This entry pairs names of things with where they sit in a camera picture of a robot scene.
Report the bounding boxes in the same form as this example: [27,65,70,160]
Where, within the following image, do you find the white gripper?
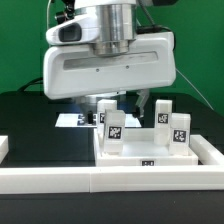
[43,15,176,124]

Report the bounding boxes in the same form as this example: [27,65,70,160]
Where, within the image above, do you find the white square table top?
[93,128,198,167]

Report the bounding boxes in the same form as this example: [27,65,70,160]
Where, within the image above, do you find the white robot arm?
[43,0,176,118]

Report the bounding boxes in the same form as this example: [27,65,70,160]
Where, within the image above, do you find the white marker sheet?
[55,113,141,128]

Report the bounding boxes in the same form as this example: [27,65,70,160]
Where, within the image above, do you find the white U-shaped fence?
[0,135,224,194]

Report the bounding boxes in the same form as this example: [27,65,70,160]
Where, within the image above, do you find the black cables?
[18,77,46,92]

